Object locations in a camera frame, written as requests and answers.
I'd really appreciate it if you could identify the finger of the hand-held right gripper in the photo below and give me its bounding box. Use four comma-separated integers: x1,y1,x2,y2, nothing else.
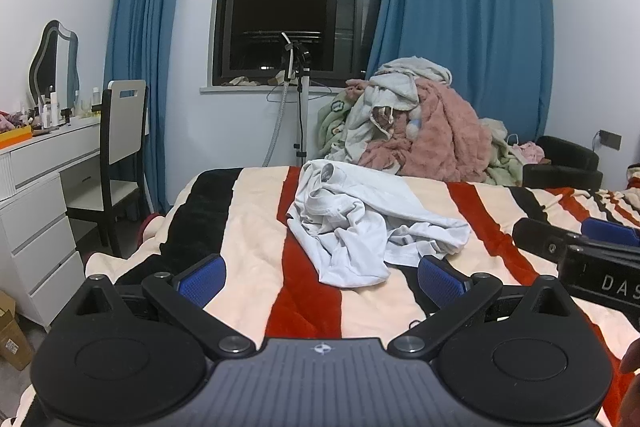
512,218,591,259
581,217,640,250

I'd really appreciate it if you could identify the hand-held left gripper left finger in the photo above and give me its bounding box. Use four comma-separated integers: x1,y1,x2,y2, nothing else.
75,255,256,360

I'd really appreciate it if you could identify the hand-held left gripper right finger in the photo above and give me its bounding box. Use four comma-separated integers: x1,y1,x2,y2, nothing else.
389,255,571,360

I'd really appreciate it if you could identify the white t-shirt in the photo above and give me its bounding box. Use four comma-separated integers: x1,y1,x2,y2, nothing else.
286,159,472,289

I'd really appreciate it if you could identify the person's right hand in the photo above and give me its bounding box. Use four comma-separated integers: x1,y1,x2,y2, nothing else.
620,338,640,408

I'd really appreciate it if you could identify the striped fleece blanket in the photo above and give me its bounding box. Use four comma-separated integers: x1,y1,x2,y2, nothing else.
10,164,640,427

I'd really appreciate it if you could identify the dark red slipper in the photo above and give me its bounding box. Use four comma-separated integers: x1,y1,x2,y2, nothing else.
137,213,168,242

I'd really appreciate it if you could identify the black armchair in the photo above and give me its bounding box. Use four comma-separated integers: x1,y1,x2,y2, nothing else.
522,135,603,188

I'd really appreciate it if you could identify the small pink garment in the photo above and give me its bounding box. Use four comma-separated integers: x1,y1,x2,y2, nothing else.
512,142,546,166

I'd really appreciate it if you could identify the pale green cream cloth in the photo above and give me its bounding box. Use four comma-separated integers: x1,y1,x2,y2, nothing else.
480,117,526,186

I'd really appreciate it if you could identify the pink fluffy blanket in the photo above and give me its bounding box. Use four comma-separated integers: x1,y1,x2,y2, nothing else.
347,78,493,184

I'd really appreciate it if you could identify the white dresser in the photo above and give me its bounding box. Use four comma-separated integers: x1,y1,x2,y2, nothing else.
0,114,108,333

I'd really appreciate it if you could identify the green printed blanket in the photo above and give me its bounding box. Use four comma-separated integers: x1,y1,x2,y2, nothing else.
316,88,373,162

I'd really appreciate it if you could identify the garment steamer stand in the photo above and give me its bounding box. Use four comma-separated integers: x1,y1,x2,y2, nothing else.
262,32,314,168

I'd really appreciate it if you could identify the cardboard box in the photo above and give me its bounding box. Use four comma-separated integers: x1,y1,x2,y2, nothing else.
0,289,33,372

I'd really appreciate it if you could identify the white window sill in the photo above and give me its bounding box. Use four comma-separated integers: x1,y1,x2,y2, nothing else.
200,83,351,96

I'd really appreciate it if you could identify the grey white garment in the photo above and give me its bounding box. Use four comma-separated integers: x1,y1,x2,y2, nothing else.
345,56,453,158

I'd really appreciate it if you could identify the row of cosmetic bottles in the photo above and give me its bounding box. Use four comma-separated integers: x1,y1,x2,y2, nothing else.
15,87,103,130

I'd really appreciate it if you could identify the blue curtain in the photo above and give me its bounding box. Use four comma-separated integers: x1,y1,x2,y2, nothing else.
105,0,196,214
362,0,556,142

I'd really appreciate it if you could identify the orange tray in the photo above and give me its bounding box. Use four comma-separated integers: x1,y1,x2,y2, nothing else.
0,125,33,150

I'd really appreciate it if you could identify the red pink cloth bundle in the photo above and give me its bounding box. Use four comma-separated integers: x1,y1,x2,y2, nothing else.
0,111,31,130

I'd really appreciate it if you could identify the wavy vanity mirror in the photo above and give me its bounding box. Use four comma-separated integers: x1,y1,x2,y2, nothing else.
28,20,81,108

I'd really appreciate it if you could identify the dark wall outlet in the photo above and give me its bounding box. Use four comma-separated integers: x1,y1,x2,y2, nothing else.
594,129,622,152

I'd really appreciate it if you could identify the wire clothes hanger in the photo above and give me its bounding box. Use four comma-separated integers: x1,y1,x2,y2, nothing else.
266,79,337,104

